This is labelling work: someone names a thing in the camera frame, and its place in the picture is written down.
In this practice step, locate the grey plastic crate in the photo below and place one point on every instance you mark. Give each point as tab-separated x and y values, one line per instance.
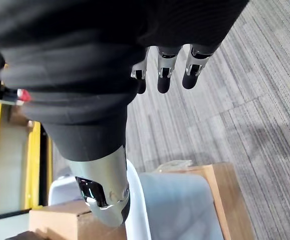
174	205

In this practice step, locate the clear plastic wrap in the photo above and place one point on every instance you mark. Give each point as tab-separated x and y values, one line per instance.
176	165

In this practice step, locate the black metal shelf frame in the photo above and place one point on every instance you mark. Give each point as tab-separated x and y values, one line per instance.
43	162

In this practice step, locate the small cardboard box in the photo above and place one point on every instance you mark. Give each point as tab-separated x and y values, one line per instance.
59	222

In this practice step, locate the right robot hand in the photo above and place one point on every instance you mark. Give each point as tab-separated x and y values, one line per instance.
84	62

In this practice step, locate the large cardboard box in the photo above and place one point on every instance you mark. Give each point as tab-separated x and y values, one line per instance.
232	200

